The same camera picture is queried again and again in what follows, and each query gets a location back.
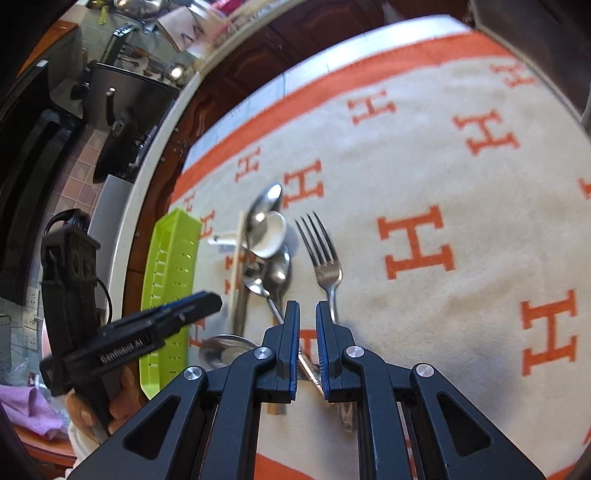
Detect black cable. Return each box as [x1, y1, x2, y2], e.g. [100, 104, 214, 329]
[44, 209, 114, 320]

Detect green plastic utensil tray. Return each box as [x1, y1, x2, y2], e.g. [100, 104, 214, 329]
[139, 208, 204, 400]

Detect pale bamboo chopstick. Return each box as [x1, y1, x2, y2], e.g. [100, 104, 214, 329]
[232, 210, 252, 340]

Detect person's left hand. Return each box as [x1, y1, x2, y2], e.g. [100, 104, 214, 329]
[65, 367, 141, 435]

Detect black wok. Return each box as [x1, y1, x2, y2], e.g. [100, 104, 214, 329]
[95, 111, 139, 183]

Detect orange patterned blanket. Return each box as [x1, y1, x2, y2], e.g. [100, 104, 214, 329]
[168, 16, 591, 480]

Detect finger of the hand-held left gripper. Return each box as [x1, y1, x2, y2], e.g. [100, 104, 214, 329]
[159, 291, 209, 315]
[139, 298, 223, 344]

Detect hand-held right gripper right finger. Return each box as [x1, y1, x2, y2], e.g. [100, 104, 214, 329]
[315, 300, 548, 480]

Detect brown wooden base cabinets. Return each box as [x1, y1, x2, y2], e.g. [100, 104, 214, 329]
[124, 0, 472, 296]

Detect metal fork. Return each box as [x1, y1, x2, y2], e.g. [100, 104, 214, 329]
[294, 211, 357, 432]

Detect white ceramic spoon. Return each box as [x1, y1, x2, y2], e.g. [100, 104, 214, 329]
[208, 211, 287, 259]

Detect purple cloth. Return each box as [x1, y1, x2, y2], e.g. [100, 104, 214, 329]
[0, 385, 65, 437]

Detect cutting board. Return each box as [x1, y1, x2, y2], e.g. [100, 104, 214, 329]
[157, 7, 222, 51]

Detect metal spoon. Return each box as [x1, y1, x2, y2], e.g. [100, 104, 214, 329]
[199, 335, 260, 371]
[244, 276, 326, 397]
[246, 183, 284, 252]
[267, 244, 293, 297]

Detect black stove splash guard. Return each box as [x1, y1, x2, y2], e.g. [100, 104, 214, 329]
[88, 62, 178, 153]

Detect black range hood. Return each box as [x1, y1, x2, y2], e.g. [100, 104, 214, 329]
[0, 69, 84, 301]

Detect stainless steel guard plate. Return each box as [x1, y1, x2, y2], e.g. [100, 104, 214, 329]
[90, 175, 134, 245]

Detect person's left forearm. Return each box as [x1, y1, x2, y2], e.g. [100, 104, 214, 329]
[68, 422, 103, 468]

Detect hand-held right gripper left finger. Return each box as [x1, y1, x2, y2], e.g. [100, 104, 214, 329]
[67, 300, 302, 480]

